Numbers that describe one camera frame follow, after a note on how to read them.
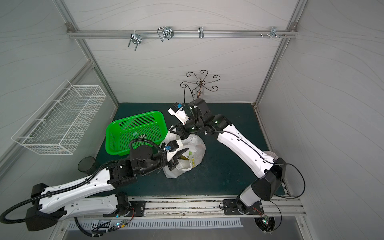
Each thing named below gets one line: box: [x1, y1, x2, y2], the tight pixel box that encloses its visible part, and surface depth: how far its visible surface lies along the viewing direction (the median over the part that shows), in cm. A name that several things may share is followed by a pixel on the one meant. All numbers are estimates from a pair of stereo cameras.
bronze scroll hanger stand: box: [180, 70, 221, 99], surface depth 92 cm
